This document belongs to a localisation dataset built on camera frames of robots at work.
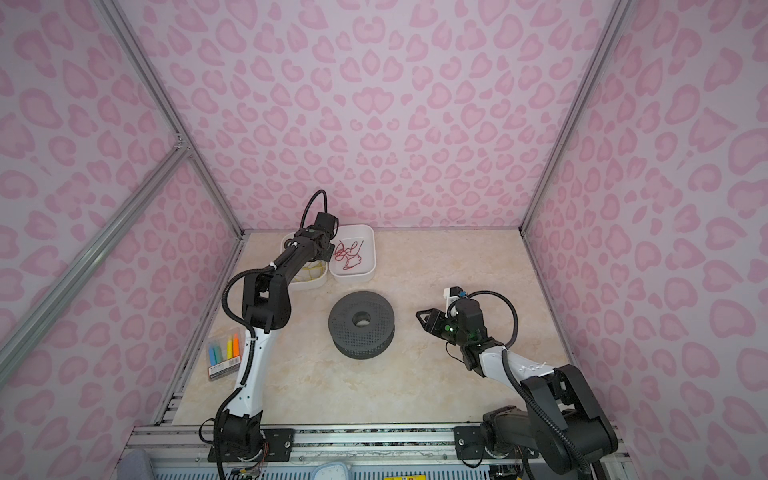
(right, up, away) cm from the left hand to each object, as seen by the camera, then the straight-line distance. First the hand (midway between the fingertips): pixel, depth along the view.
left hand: (318, 245), depth 109 cm
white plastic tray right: (+18, -9, -7) cm, 21 cm away
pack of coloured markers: (-22, -33, -21) cm, 45 cm away
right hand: (+35, -21, -23) cm, 47 cm away
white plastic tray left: (-1, -11, -4) cm, 12 cm away
